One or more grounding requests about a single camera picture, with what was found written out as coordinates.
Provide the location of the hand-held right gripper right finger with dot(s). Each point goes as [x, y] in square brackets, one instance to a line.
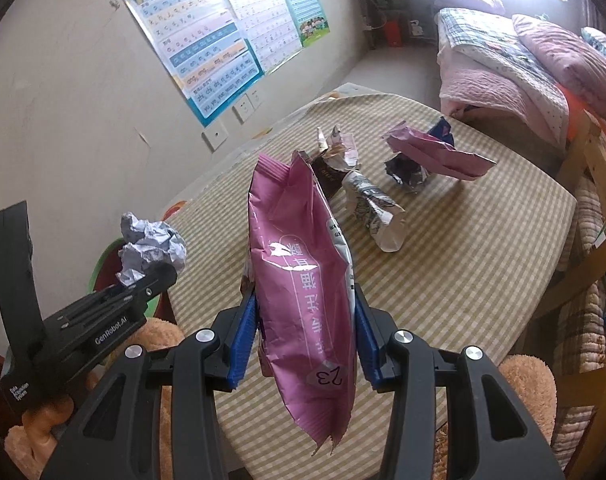
[370, 355]

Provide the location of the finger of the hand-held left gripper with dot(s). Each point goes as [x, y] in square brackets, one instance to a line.
[153, 282]

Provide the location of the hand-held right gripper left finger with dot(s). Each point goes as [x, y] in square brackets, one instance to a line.
[240, 350]

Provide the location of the white paper ball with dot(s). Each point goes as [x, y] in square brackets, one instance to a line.
[150, 245]

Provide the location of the large pink snack bag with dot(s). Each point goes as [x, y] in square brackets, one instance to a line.
[298, 270]

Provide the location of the dark brown packet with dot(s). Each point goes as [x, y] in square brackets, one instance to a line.
[325, 177]

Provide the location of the torn white pink wrapper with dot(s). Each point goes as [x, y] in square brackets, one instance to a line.
[340, 147]

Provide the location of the lilac packet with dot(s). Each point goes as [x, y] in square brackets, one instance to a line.
[433, 152]

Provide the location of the dark blue wrapper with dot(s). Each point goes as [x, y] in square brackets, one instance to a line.
[443, 132]

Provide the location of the person's left hand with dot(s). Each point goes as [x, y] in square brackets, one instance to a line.
[48, 417]

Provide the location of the tan plush toy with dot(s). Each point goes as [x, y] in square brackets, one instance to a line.
[153, 332]

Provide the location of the crumpled white printed wrapper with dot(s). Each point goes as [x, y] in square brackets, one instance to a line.
[378, 215]

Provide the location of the striped yellow tablecloth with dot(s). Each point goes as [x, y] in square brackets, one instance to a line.
[458, 240]

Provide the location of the brown plush garment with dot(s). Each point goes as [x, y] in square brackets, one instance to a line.
[528, 395]

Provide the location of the crumpled silver dark wrapper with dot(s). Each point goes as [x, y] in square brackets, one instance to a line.
[408, 172]

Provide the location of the striped quilted chair cushion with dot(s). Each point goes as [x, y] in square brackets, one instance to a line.
[578, 320]

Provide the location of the pink bedspread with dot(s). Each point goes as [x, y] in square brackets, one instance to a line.
[483, 90]

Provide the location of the wooden chair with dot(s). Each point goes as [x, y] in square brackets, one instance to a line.
[595, 160]

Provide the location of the orange cloth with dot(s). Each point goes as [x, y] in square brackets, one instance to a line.
[575, 110]

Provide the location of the red container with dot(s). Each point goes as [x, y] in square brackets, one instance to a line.
[393, 34]

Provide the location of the small white container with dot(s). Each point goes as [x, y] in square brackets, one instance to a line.
[415, 28]

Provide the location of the pink quilted blanket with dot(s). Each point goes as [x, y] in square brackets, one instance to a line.
[568, 60]

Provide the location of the blue patterned pillow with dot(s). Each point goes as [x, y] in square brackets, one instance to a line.
[603, 45]

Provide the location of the single white wall socket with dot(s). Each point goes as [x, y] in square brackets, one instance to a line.
[214, 139]

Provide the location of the blue bordered letter wall poster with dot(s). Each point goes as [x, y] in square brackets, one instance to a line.
[198, 55]

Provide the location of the white chart wall poster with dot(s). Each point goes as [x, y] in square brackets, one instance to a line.
[263, 15]

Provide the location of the green chart wall poster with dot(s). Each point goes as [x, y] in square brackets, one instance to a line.
[305, 5]

